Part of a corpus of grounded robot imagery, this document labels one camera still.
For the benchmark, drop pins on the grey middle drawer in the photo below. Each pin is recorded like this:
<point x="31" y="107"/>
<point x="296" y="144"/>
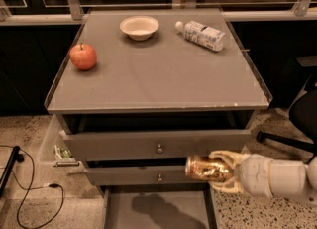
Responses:
<point x="139" y="175"/>

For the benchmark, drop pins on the clear plastic water bottle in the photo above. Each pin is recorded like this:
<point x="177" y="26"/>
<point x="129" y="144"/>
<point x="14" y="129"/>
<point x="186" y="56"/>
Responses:
<point x="202" y="35"/>

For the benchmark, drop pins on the grey top drawer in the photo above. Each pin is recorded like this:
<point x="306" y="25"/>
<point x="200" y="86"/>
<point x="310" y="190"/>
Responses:
<point x="92" y="146"/>

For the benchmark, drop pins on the red apple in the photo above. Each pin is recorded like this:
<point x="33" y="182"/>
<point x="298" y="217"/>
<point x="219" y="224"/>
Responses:
<point x="83" y="56"/>

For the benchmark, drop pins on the clear plastic storage bin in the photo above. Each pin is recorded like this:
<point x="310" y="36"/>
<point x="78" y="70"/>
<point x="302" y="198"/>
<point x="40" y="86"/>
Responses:
<point x="53" y="151"/>

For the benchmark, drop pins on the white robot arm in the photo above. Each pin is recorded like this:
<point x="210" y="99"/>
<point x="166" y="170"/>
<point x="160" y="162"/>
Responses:
<point x="291" y="179"/>

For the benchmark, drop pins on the black floor stand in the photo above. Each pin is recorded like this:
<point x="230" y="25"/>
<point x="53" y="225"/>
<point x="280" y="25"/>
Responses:
<point x="15" y="156"/>

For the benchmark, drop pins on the grey bottom drawer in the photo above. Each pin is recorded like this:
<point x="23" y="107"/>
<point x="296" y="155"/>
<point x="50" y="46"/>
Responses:
<point x="159" y="207"/>

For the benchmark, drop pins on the metal window rail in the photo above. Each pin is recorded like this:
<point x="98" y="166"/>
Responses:
<point x="158" y="15"/>

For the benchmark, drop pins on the grey drawer cabinet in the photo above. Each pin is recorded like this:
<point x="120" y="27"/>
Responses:
<point x="164" y="83"/>

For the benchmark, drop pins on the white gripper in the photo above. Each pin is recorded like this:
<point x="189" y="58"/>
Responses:
<point x="255" y="173"/>

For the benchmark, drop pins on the white paper bowl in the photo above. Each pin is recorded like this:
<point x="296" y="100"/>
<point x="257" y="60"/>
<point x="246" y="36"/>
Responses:
<point x="139" y="28"/>

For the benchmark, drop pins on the grey drawer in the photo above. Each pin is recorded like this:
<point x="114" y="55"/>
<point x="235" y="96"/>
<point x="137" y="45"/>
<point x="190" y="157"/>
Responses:
<point x="92" y="146"/>
<point x="139" y="175"/>
<point x="159" y="207"/>

